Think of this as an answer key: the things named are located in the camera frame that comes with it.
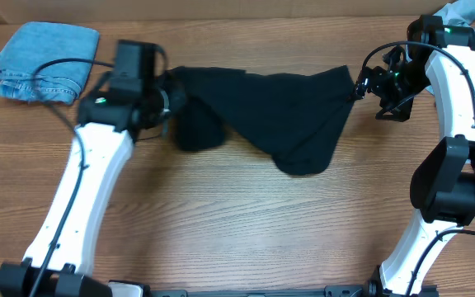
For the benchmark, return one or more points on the black t-shirt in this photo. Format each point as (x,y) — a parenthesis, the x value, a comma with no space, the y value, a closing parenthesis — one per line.
(296,119)

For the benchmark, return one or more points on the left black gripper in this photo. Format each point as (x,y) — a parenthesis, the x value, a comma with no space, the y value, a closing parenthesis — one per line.
(167,101)

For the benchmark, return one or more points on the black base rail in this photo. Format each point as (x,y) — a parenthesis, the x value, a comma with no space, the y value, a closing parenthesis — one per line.
(254,293)

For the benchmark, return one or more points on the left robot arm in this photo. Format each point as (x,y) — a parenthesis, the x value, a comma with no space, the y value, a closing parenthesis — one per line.
(130,97)

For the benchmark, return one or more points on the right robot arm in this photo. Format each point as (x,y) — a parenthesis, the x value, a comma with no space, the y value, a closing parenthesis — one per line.
(442,190)

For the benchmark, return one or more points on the folded blue jeans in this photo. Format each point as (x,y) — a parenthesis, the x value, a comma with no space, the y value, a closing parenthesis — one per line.
(49,57)

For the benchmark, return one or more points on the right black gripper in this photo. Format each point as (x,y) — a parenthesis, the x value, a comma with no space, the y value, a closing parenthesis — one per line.
(366,83)

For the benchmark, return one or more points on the light blue denim jeans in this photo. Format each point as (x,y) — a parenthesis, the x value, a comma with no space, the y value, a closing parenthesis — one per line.
(458,13)

